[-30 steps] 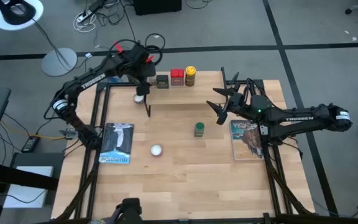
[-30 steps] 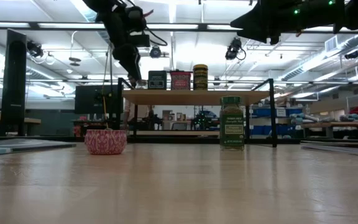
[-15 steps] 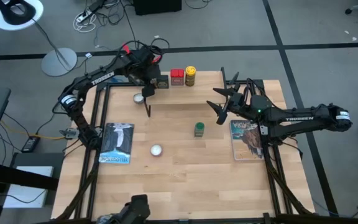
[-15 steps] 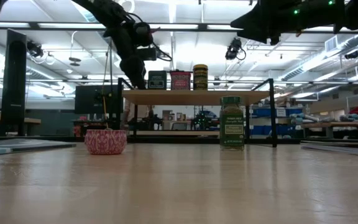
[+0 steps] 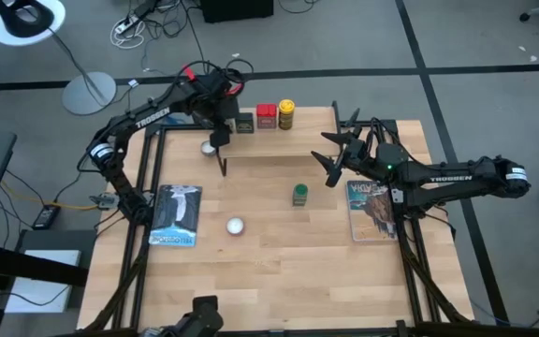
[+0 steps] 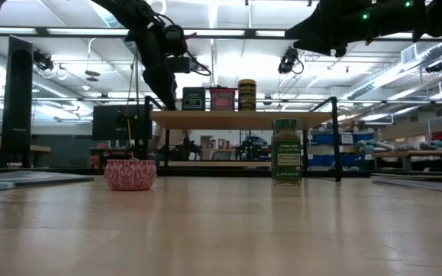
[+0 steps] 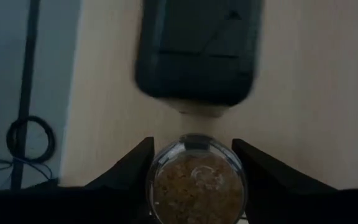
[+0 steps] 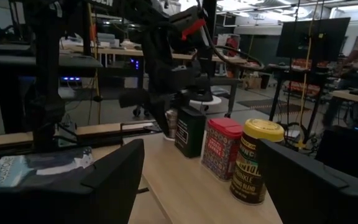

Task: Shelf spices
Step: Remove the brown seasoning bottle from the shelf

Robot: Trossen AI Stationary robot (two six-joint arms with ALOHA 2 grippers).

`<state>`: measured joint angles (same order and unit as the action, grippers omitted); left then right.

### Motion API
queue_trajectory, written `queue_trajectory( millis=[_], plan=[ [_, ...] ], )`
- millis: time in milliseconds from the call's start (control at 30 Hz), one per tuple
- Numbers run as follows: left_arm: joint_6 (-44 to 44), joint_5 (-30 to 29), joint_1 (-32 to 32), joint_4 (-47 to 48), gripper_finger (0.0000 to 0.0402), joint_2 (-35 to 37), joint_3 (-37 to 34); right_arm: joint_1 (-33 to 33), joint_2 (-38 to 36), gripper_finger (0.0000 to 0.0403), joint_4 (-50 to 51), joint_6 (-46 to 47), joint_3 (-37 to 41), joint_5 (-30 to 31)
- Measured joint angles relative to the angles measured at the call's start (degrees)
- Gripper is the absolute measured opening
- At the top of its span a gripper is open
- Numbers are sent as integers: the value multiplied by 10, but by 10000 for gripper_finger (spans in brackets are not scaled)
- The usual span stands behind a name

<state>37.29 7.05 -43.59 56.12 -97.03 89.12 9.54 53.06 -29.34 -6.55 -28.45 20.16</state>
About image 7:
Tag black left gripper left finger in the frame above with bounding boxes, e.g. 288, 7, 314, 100
84, 136, 156, 224

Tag coiled black cable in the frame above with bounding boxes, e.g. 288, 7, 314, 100
6, 115, 57, 165

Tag black spice tin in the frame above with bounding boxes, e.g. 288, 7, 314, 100
134, 0, 264, 118

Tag clear jar brown spice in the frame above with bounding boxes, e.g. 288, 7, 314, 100
145, 133, 249, 224

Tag thin blue floor cable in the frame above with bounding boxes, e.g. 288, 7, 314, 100
0, 157, 54, 181

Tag black floor tape strip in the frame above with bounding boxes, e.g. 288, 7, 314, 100
10, 0, 42, 190

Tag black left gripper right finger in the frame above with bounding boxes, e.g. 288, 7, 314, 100
231, 138, 338, 224

